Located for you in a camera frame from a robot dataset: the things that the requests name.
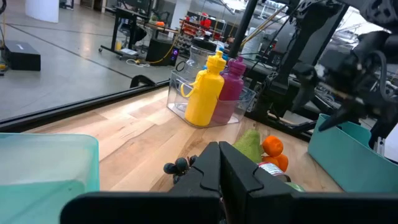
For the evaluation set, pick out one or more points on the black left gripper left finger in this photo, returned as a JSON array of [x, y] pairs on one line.
[[202, 174]]

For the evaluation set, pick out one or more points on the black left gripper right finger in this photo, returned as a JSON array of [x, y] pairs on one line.
[[245, 180]]

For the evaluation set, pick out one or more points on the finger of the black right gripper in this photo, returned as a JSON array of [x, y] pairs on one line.
[[306, 81], [342, 116]]

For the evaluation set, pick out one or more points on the dark toy grape bunch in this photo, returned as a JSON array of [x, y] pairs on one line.
[[170, 168]]

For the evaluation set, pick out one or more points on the green apple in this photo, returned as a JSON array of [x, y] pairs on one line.
[[248, 144]]

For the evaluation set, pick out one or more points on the yellow plastic bottle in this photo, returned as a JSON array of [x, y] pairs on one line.
[[203, 99]]

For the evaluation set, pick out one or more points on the purple plastic bottle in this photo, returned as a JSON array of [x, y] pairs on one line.
[[231, 90]]

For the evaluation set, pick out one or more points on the blue plastic bottle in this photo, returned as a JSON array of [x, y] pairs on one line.
[[225, 57]]

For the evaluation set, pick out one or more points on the clear bottle with black cap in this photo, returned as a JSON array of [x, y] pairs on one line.
[[203, 44]]

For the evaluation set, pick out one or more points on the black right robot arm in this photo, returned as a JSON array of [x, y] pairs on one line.
[[295, 43]]

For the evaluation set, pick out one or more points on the tin can with red label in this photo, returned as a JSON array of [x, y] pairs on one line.
[[272, 169]]

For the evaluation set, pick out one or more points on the tin can with green label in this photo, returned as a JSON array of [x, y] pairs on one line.
[[295, 186]]

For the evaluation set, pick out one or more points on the clear plastic bin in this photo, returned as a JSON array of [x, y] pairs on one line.
[[175, 93]]

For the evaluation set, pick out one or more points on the shelf with red bins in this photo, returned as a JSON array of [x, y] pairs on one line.
[[199, 29]]

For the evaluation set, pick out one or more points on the black computer tower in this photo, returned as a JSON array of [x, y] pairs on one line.
[[160, 51]]

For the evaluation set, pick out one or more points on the white square pillar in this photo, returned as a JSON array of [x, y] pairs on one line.
[[180, 12]]

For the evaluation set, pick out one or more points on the translucent light green bin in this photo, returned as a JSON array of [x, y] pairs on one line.
[[46, 161]]

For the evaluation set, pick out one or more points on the black rolling desk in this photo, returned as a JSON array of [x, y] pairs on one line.
[[124, 15]]

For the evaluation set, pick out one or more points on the black box on floor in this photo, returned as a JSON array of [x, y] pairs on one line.
[[21, 56]]

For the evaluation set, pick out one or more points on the white round pillar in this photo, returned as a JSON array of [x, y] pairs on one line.
[[42, 11]]

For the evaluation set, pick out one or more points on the black camera stand pole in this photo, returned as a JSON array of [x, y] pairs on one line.
[[244, 28]]

